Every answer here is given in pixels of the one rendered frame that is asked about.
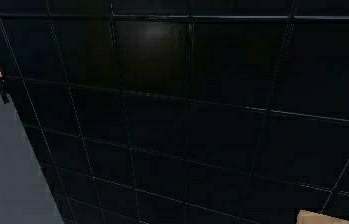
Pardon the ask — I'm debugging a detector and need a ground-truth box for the light wooden furniture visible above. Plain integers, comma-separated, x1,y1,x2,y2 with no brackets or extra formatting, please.
296,209,349,224

